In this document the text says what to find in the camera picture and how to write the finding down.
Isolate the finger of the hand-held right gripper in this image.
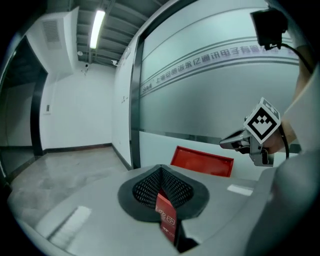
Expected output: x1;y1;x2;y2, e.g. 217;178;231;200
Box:
219;128;251;149
234;139;251;154

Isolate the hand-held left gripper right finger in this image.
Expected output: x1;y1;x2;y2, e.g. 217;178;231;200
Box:
161;163;274;256

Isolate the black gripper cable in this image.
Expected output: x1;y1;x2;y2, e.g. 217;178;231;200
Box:
278;124;291;161

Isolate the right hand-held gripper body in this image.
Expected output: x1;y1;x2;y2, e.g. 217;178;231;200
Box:
243;96;281;167

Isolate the long ceiling light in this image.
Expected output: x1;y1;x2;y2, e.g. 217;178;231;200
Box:
89;9;107;50

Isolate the red box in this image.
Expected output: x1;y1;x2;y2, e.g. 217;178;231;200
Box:
154;188;179;245
170;145;235;178

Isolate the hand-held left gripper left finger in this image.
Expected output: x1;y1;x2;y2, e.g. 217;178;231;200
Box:
7;163;180;256

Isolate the white air vent duct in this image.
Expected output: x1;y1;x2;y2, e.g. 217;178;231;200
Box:
25;6;80;74

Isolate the person's right forearm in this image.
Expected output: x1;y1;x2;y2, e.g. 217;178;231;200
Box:
262;119;300;154

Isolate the person's white shirt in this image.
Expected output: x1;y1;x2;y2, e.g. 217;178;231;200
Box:
244;72;320;256

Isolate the black head camera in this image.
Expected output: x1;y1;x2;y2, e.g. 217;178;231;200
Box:
249;8;289;50

